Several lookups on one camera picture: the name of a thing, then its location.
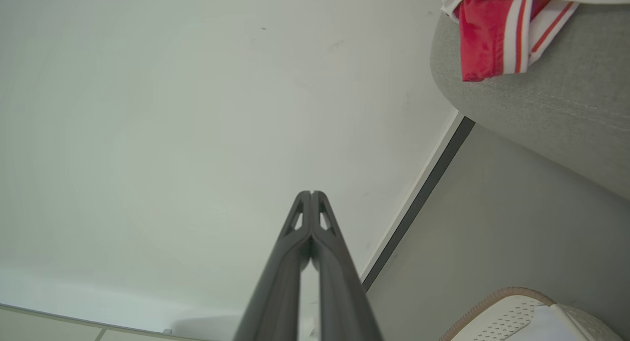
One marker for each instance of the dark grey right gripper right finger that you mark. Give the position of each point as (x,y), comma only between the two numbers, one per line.
(342,292)

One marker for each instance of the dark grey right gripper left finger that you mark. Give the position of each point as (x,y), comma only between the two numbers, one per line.
(275,292)

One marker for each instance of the red white striped garment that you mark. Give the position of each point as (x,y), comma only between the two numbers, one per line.
(485,36)

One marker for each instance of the white laundry basket tan rim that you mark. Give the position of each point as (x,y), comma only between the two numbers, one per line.
(502,321)

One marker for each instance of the plain white garment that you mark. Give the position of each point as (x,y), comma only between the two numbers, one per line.
(546,328)

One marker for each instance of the grey fabric sofa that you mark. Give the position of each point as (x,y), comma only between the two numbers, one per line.
(566,109)

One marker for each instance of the white black wall skirting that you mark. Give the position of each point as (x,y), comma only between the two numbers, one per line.
(418,198)

